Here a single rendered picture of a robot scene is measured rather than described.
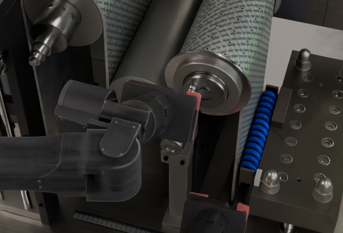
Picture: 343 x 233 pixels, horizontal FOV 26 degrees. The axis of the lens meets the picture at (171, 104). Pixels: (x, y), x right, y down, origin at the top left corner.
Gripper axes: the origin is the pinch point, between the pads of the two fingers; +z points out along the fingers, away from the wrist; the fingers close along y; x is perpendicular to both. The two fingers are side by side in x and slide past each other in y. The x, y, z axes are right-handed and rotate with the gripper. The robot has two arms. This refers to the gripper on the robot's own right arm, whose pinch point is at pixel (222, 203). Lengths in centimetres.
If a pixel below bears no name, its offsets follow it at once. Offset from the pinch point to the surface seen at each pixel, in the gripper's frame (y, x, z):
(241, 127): 0.3, 13.1, 3.8
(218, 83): -3.7, 22.3, -4.8
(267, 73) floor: -12, -17, 174
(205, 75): -5.9, 23.3, -4.9
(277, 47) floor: -11, -8, 188
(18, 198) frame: -40.9, -12.3, 6.5
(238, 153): 0.2, 7.0, 7.5
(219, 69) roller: -3.8, 24.7, -5.2
